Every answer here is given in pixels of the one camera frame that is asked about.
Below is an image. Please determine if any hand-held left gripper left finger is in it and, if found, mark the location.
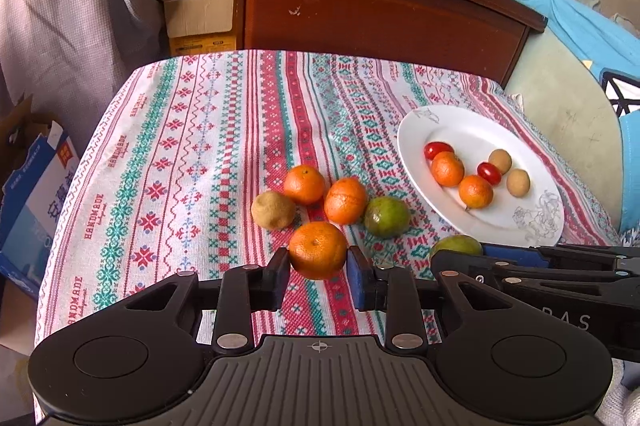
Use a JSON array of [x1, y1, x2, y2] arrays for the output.
[[112, 248, 292, 355]]

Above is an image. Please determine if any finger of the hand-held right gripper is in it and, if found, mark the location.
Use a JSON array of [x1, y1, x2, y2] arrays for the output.
[[430, 249, 640, 285], [482, 243, 640, 264]]

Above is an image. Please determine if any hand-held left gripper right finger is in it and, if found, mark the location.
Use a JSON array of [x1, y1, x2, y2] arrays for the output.
[[347, 246, 521, 353]]

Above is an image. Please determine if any orange mandarin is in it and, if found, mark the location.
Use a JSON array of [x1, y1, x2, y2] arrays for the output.
[[431, 151, 465, 187], [284, 164, 327, 206], [324, 177, 369, 226], [458, 175, 494, 210], [289, 221, 349, 280]]

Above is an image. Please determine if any green mandarin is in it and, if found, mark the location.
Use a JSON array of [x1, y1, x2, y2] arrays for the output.
[[363, 197, 412, 239], [429, 234, 484, 260]]

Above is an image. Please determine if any brown kiwi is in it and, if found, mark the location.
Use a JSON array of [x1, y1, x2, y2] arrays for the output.
[[506, 169, 531, 196], [250, 190, 296, 231], [488, 149, 513, 174]]

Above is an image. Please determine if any red cherry tomato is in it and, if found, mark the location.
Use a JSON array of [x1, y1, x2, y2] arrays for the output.
[[424, 141, 455, 161], [476, 161, 503, 185]]

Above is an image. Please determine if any white plate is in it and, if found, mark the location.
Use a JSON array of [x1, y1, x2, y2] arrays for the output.
[[397, 105, 565, 248]]

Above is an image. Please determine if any patterned tablecloth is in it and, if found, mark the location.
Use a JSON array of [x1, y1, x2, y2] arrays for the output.
[[32, 48, 623, 359]]

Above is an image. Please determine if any pale green bed sheet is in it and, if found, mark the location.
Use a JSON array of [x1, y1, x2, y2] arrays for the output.
[[504, 30, 627, 228]]

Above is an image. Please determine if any blue blanket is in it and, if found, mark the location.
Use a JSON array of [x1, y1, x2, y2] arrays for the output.
[[474, 0, 640, 232]]

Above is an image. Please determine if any blue cardboard box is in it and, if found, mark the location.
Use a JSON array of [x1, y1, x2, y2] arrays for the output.
[[0, 95, 82, 299]]

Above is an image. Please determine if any brown wooden nightstand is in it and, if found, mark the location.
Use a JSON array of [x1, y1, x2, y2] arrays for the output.
[[221, 0, 549, 88]]

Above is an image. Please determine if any open cardboard box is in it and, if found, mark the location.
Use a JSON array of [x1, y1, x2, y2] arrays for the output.
[[142, 0, 239, 57]]

